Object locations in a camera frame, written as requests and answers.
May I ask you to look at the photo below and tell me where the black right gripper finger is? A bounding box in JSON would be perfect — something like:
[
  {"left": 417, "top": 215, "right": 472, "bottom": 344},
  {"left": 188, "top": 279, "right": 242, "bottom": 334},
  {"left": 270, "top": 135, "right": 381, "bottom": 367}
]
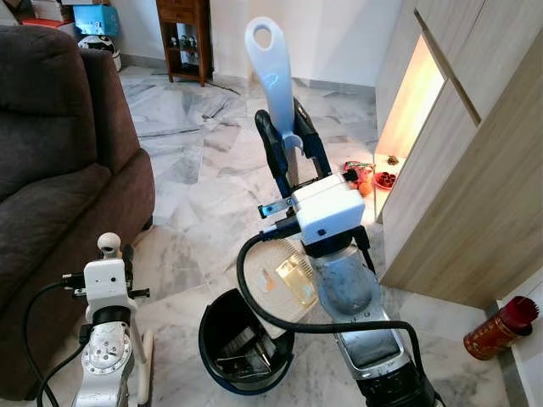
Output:
[
  {"left": 293, "top": 100, "right": 333, "bottom": 181},
  {"left": 255, "top": 110, "right": 294, "bottom": 200}
]

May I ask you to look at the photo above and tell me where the beige long-handled dustpan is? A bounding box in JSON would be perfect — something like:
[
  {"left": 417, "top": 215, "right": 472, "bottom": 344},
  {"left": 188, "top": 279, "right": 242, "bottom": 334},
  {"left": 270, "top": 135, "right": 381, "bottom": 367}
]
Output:
[{"left": 244, "top": 17, "right": 322, "bottom": 315}]

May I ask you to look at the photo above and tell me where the plate of fruit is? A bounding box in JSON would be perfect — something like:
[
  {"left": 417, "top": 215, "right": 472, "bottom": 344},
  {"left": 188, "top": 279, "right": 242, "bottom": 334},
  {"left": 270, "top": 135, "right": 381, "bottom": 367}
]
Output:
[{"left": 344, "top": 161, "right": 376, "bottom": 198}]

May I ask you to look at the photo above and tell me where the small red dish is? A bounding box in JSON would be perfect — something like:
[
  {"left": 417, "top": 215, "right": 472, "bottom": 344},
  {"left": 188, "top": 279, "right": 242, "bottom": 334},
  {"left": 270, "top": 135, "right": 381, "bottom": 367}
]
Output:
[{"left": 375, "top": 171, "right": 398, "bottom": 191}]

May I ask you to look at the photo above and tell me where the black plastic bucket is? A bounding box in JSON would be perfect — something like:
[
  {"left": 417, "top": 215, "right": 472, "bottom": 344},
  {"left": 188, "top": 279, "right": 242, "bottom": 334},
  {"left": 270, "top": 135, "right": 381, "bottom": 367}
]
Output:
[{"left": 198, "top": 288, "right": 296, "bottom": 397}]

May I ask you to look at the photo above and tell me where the dark brown sofa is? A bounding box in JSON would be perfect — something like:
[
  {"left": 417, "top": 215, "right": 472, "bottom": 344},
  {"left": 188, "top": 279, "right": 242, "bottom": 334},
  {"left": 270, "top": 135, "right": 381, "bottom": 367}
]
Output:
[{"left": 0, "top": 25, "right": 156, "bottom": 399}]

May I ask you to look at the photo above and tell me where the magenta incense stick bundle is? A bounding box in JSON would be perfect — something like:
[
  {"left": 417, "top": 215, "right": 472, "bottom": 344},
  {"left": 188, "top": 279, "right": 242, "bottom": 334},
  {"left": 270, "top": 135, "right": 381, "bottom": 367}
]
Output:
[{"left": 501, "top": 297, "right": 540, "bottom": 328}]

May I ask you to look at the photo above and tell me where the dark wooden shelf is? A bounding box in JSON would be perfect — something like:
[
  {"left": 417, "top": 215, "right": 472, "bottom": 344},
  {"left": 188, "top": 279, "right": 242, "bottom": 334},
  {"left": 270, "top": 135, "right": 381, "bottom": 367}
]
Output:
[{"left": 157, "top": 0, "right": 213, "bottom": 86}]

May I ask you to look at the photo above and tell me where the light wooden cabinet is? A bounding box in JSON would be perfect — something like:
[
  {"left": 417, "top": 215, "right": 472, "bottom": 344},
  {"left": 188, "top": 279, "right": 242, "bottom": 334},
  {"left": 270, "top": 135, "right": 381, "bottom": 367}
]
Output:
[{"left": 373, "top": 0, "right": 543, "bottom": 310}]

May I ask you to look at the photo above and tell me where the red incense can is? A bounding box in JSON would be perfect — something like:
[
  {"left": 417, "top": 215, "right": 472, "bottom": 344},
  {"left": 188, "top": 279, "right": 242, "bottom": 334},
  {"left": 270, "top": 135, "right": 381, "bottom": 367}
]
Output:
[{"left": 462, "top": 307, "right": 523, "bottom": 361}]

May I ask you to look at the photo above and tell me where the blue cardboard box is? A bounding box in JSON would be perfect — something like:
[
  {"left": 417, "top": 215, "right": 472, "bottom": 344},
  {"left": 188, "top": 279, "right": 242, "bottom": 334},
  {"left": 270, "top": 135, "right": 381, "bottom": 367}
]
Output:
[{"left": 72, "top": 4, "right": 120, "bottom": 36}]

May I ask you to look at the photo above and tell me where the red flat box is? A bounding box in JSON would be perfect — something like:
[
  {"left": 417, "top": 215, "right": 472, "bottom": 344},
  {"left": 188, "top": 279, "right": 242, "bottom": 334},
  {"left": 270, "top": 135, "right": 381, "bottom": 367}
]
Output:
[{"left": 21, "top": 17, "right": 73, "bottom": 31}]

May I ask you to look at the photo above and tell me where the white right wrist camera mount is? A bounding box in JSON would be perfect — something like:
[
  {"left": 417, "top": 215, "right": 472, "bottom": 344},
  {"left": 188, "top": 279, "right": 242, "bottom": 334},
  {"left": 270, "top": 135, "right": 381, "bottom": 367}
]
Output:
[{"left": 291, "top": 174, "right": 367, "bottom": 247}]

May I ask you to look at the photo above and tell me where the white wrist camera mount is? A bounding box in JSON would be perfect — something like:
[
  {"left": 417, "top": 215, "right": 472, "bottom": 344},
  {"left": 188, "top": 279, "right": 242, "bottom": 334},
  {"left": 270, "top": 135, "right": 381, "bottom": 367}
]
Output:
[
  {"left": 291, "top": 174, "right": 367, "bottom": 247},
  {"left": 82, "top": 259, "right": 130, "bottom": 310}
]

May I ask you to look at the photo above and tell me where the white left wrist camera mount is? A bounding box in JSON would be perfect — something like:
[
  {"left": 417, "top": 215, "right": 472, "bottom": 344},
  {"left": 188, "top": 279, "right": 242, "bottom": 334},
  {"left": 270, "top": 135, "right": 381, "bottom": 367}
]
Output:
[{"left": 82, "top": 259, "right": 130, "bottom": 310}]

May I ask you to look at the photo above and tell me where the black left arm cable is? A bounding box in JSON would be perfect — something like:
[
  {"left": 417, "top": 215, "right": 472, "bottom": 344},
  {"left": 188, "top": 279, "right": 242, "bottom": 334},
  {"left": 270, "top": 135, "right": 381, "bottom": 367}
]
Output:
[{"left": 21, "top": 276, "right": 90, "bottom": 407}]

